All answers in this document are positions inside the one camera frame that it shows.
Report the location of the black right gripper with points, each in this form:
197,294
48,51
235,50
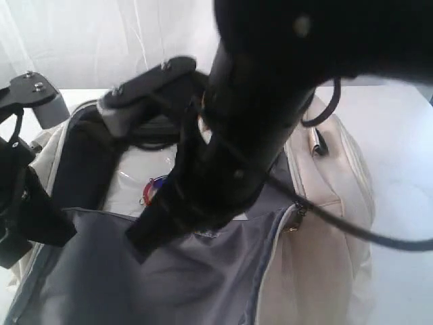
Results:
225,152

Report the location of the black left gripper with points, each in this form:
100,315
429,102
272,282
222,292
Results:
13,189

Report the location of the colourful key tag bunch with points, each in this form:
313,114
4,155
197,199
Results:
150,189

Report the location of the beige duffel bag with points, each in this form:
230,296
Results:
282,261

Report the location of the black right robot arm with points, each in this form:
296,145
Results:
274,54

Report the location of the clear plastic-wrapped white package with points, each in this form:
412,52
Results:
134,170

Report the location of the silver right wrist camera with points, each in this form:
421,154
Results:
155,91

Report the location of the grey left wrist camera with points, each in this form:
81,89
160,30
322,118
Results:
32,90

